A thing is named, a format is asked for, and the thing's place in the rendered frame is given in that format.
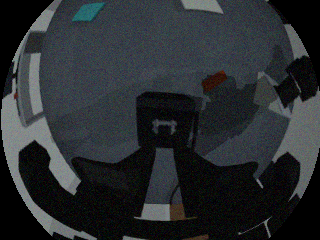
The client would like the teal flat rectangular block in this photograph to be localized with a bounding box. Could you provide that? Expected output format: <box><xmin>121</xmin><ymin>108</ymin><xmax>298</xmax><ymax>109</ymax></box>
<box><xmin>72</xmin><ymin>1</ymin><xmax>107</xmax><ymax>23</ymax></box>

